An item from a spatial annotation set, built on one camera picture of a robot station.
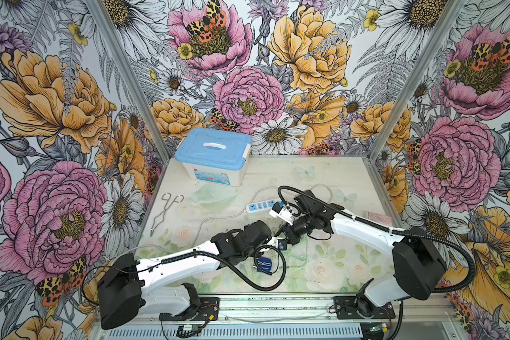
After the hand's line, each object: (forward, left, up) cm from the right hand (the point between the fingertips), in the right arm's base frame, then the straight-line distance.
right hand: (277, 245), depth 77 cm
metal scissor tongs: (+19, +51, -10) cm, 55 cm away
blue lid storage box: (+41, +26, +6) cm, 49 cm away
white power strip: (+23, +5, -10) cm, 25 cm away
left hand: (+5, +8, -1) cm, 9 cm away
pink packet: (+14, -46, -10) cm, 49 cm away
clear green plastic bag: (+30, +27, -12) cm, 43 cm away
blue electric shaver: (-3, +4, -10) cm, 11 cm away
